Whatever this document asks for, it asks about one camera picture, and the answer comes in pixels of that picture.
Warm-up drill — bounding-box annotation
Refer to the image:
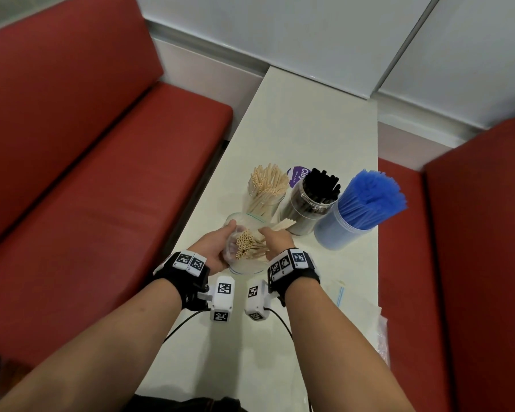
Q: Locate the black camera cable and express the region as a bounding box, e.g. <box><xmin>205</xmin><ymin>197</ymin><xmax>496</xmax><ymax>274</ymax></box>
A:
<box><xmin>264</xmin><ymin>307</ymin><xmax>294</xmax><ymax>339</ymax></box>
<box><xmin>163</xmin><ymin>311</ymin><xmax>211</xmax><ymax>343</ymax></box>

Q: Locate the black left wristband with markers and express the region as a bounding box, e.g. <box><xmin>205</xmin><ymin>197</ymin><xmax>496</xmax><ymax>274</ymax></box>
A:
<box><xmin>153</xmin><ymin>251</ymin><xmax>211</xmax><ymax>312</ymax></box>

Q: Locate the person's dark clothing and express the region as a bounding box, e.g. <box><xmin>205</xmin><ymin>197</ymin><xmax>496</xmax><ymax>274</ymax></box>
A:
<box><xmin>122</xmin><ymin>394</ymin><xmax>248</xmax><ymax>412</ymax></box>

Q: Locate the small bunch of blue straws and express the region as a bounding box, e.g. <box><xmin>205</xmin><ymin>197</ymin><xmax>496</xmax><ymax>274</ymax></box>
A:
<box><xmin>336</xmin><ymin>169</ymin><xmax>409</xmax><ymax>231</ymax></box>

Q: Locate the person's left forearm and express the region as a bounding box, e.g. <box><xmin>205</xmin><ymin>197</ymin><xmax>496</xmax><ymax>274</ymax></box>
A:
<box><xmin>0</xmin><ymin>278</ymin><xmax>183</xmax><ymax>412</ymax></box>

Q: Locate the clear blue-zip bag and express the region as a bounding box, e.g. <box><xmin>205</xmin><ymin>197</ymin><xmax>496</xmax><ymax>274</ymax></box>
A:
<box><xmin>222</xmin><ymin>212</ymin><xmax>275</xmax><ymax>276</ymax></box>

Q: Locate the clear bag with white strips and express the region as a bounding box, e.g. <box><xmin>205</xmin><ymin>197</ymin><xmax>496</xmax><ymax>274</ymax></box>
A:
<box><xmin>326</xmin><ymin>278</ymin><xmax>381</xmax><ymax>339</ymax></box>

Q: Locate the black wristband with markers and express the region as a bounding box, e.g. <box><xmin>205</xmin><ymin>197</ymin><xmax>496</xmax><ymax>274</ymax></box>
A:
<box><xmin>267</xmin><ymin>247</ymin><xmax>322</xmax><ymax>307</ymax></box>
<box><xmin>153</xmin><ymin>251</ymin><xmax>211</xmax><ymax>312</ymax></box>

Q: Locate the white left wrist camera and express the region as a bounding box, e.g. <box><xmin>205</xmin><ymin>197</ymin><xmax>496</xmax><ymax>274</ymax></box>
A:
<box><xmin>197</xmin><ymin>276</ymin><xmax>236</xmax><ymax>323</ymax></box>

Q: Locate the person's right hand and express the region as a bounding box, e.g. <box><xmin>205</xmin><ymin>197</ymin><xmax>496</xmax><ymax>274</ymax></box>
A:
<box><xmin>257</xmin><ymin>227</ymin><xmax>296</xmax><ymax>256</ymax></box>

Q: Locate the person's right forearm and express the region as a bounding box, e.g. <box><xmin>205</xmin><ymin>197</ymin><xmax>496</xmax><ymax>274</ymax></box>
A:
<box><xmin>285</xmin><ymin>276</ymin><xmax>415</xmax><ymax>412</ymax></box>

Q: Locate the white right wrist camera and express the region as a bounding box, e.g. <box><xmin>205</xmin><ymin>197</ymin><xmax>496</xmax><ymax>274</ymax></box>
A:
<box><xmin>244</xmin><ymin>280</ymin><xmax>280</xmax><ymax>322</ymax></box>

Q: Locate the red sofa beside plant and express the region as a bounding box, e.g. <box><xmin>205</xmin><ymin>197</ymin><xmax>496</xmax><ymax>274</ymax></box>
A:
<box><xmin>377</xmin><ymin>117</ymin><xmax>515</xmax><ymax>412</ymax></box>

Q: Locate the person's left hand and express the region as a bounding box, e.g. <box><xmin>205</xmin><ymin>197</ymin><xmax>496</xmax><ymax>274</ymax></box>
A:
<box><xmin>188</xmin><ymin>219</ymin><xmax>237</xmax><ymax>276</ymax></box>

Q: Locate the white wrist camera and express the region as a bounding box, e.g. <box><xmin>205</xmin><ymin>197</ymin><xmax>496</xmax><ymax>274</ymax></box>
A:
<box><xmin>244</xmin><ymin>280</ymin><xmax>280</xmax><ymax>322</ymax></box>
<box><xmin>197</xmin><ymin>276</ymin><xmax>236</xmax><ymax>323</ymax></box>

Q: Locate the small bunch of black straws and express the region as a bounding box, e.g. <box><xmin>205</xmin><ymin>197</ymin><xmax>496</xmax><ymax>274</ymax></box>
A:
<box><xmin>303</xmin><ymin>168</ymin><xmax>342</xmax><ymax>204</ymax></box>

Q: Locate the black right wristband with markers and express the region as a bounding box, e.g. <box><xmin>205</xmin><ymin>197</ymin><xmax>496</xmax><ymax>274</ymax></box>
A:
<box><xmin>267</xmin><ymin>247</ymin><xmax>322</xmax><ymax>307</ymax></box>

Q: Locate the frosted plastic jar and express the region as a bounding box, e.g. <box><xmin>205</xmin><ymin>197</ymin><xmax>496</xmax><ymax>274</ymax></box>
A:
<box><xmin>314</xmin><ymin>203</ymin><xmax>378</xmax><ymax>252</ymax></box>

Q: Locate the black left camera cable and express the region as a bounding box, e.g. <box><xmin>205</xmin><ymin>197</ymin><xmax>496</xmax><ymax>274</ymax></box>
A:
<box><xmin>163</xmin><ymin>311</ymin><xmax>211</xmax><ymax>343</ymax></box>

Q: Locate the black right camera cable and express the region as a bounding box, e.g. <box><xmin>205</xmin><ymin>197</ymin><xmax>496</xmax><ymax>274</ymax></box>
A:
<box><xmin>264</xmin><ymin>307</ymin><xmax>294</xmax><ymax>339</ymax></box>

